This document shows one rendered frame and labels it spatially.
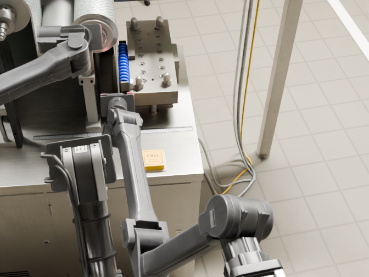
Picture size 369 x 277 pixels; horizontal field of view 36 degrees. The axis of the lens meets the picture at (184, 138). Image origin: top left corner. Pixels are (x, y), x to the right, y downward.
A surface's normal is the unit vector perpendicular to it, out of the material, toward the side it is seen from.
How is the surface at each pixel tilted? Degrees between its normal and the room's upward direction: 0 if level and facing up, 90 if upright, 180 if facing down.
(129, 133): 25
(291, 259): 0
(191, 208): 90
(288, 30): 90
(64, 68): 90
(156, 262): 66
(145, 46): 0
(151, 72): 0
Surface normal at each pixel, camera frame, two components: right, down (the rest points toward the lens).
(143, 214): 0.45, -0.62
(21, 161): 0.03, -0.67
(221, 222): -0.87, -0.15
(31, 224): 0.11, 0.74
